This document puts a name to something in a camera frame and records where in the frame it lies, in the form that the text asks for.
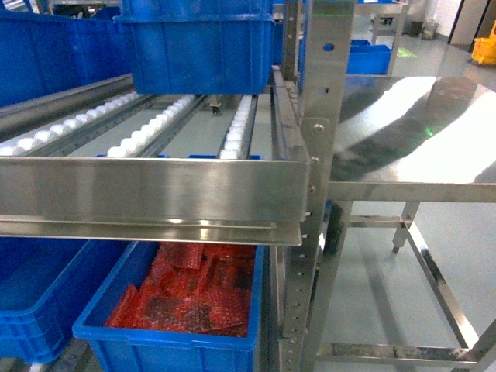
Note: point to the stainless steel table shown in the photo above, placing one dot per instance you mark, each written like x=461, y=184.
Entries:
x=401, y=142

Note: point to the blue bin upper shelf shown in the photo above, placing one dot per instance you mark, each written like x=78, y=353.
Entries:
x=198, y=47

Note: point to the blue bin with red bags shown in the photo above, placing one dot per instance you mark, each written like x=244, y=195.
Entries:
x=122, y=349

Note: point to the stainless steel shelf rack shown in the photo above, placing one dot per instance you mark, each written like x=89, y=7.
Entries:
x=279, y=201

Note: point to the yellow mop bucket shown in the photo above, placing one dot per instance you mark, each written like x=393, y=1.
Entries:
x=484, y=51

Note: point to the empty blue bin left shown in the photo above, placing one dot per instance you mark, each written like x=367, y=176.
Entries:
x=45, y=285

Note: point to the red bubble wrap bags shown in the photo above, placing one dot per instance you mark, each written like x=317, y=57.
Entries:
x=200, y=288

